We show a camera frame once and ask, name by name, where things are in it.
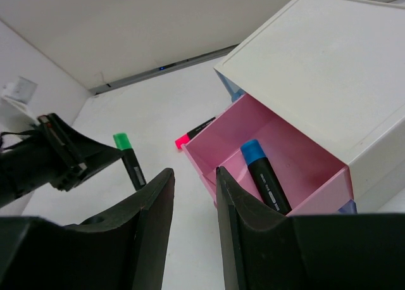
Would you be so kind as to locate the pink drawer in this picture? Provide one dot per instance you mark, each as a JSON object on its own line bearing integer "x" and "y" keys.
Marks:
{"x": 314, "y": 181}

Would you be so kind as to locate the white drawer cabinet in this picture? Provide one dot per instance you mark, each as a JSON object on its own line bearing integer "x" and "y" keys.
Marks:
{"x": 334, "y": 69}

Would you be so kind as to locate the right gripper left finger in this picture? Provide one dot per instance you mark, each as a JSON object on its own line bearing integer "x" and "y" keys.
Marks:
{"x": 125, "y": 246}

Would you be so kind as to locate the black pink highlighter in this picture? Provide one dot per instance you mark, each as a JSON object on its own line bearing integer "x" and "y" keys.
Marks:
{"x": 187, "y": 137}

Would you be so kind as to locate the small black object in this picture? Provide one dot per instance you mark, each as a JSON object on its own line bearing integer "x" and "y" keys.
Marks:
{"x": 264, "y": 177}

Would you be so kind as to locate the green cap marker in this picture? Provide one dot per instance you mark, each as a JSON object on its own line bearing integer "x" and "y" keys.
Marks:
{"x": 130, "y": 161}

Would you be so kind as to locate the light blue drawer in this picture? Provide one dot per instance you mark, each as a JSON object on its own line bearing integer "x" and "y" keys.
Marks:
{"x": 234, "y": 90}

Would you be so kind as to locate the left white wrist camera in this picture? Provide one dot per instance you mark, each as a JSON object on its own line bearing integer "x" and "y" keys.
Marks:
{"x": 16, "y": 115}

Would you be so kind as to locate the metal rail back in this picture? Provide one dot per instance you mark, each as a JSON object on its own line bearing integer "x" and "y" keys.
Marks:
{"x": 110, "y": 86}

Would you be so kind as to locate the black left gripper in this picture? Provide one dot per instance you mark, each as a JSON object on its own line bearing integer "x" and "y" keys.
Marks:
{"x": 52, "y": 153}

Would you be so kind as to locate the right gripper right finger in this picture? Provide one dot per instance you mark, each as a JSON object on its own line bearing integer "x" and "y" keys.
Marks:
{"x": 254, "y": 238}

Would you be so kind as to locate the dark blue drawer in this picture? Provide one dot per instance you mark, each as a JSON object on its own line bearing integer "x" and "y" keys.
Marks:
{"x": 349, "y": 208}

